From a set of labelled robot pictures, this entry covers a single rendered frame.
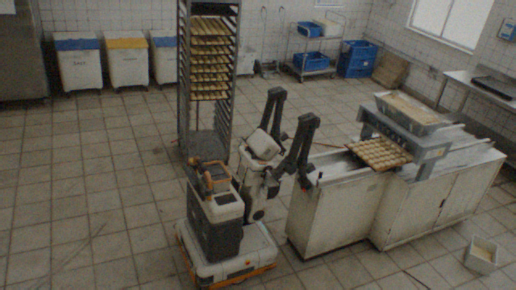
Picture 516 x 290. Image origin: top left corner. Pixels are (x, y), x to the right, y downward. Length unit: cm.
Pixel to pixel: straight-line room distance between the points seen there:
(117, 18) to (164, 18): 70
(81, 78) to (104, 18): 99
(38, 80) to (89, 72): 66
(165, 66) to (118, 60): 66
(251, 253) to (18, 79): 372
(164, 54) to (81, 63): 112
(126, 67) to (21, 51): 130
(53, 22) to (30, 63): 99
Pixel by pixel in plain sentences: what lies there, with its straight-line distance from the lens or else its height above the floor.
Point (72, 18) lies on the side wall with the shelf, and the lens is 616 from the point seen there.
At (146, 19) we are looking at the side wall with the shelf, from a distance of 624.
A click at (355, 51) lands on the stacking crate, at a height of 52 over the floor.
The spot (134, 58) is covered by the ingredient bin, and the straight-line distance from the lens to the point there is 569.
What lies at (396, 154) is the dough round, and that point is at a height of 92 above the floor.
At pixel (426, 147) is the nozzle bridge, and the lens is 298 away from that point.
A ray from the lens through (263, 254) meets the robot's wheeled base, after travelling 302.
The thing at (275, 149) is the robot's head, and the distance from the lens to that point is 264.
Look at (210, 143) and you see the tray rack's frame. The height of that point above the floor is 15.
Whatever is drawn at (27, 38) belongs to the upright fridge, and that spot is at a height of 95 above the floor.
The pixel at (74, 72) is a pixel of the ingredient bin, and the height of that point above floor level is 39.
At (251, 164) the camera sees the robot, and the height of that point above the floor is 99.
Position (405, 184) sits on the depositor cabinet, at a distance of 315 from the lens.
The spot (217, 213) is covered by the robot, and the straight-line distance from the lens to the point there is 252.
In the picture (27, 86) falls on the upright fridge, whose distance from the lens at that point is 552.
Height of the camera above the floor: 250
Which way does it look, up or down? 32 degrees down
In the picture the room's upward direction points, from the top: 7 degrees clockwise
